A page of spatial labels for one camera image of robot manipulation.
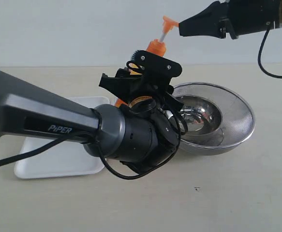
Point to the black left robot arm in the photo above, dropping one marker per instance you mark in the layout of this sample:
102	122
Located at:
28	110

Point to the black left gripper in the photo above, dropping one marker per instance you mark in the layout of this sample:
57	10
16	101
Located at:
153	121

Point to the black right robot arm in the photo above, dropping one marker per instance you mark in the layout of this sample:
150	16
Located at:
233	17

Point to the white rectangular plastic tray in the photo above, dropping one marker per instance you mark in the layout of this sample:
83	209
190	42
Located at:
65	159

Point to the orange dish soap pump bottle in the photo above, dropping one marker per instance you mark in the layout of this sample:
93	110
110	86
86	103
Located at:
156	46

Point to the small stainless steel bowl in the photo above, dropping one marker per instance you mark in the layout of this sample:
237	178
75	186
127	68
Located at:
203	118

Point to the steel mesh colander basket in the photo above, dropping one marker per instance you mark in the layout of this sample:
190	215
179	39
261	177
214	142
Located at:
238	118

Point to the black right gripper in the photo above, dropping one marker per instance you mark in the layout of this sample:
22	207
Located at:
214	21

